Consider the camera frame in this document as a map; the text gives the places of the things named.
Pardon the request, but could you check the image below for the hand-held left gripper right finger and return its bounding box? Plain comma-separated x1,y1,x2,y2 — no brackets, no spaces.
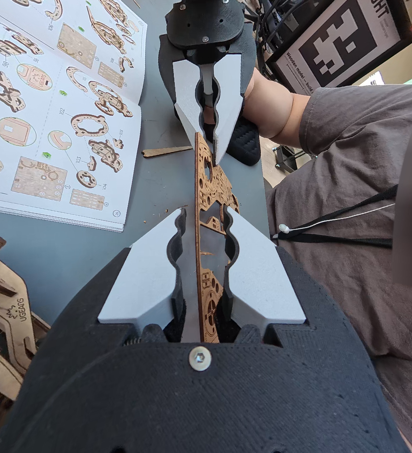
223,206,306,343

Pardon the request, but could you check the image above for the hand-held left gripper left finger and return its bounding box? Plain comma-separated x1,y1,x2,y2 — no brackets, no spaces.
98,207,187,342

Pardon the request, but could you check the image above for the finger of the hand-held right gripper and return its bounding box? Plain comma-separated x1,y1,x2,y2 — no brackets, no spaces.
173,58,206,138
211,52,243,167

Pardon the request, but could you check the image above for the laser-cut wooden parts sheet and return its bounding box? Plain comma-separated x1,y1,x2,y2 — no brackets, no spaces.
193,132,240,344

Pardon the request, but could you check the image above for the person's right forearm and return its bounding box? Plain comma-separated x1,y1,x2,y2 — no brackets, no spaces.
242,67,315,155

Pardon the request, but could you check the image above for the assembled wooden model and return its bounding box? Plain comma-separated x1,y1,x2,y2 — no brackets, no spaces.
0,226,51,453

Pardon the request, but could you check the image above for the thin wooden stick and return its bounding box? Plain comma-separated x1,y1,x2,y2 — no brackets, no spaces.
141,145,194,158

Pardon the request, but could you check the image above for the black framed marker sign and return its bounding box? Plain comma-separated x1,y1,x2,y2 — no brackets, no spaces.
265,0,412,96

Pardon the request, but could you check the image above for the open instruction booklet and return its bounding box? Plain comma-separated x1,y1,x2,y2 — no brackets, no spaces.
0,0,148,233

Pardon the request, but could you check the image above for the black lanyard strap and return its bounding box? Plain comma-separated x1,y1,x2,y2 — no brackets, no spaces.
270,184,399,248

